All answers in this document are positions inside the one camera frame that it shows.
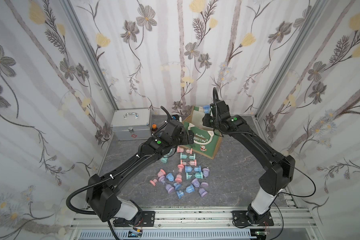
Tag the teal hourglass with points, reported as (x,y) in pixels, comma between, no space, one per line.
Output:
(197,175)
(165,158)

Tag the green burlap canvas bag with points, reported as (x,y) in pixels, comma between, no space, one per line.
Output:
(206,141)

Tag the purple hourglass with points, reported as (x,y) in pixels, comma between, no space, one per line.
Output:
(205,172)
(201,186)

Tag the purple hourglass front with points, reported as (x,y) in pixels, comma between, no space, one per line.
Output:
(201,186)

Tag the brown bottle orange cap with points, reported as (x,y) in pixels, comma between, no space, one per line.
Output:
(154,128)

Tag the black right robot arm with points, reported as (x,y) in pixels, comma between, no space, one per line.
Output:
(279,169)

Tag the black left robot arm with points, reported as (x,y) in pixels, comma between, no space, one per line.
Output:
(100,196)

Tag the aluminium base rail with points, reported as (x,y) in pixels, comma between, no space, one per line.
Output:
(220,223)

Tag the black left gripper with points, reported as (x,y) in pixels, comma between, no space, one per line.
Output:
(187,137)

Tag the blue hourglass front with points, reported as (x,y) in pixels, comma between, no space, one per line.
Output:
(181,193)

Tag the pink hourglass near bag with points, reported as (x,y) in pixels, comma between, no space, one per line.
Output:
(184,150)

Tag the blue hourglass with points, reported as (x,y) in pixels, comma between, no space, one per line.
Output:
(181,193)
(207,109)

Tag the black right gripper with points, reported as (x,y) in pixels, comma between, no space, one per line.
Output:
(207,119)

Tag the silver metal case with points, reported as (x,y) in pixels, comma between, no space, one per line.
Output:
(133,124)

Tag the teal hourglass middle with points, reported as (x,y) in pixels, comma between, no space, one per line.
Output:
(197,175)

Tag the aluminium corner frame post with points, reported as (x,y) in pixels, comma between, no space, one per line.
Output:
(88,50)

